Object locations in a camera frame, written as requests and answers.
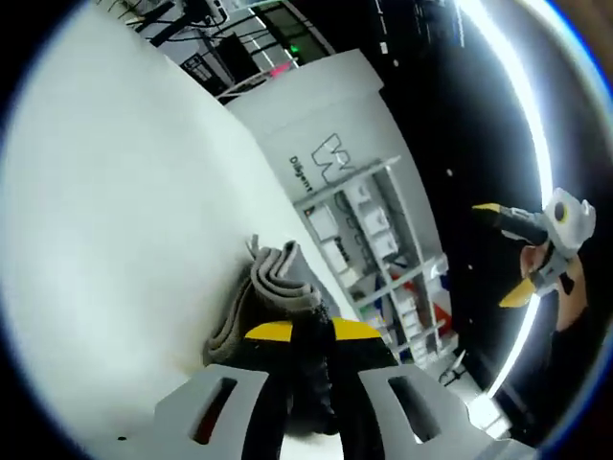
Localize grey towel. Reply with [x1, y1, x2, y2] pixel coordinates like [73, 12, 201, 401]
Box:
[203, 233, 337, 437]

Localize person's right hand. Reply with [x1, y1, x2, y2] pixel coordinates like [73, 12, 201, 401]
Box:
[520, 241, 590, 333]

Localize grey metal shelving unit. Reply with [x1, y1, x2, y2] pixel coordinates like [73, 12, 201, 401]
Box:
[294, 155, 462, 371]

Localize rows of white storage boxes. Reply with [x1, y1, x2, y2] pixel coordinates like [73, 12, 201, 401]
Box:
[306, 181, 447, 361]

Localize overhead dark display screen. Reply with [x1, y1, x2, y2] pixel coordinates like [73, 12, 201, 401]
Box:
[377, 0, 468, 49]

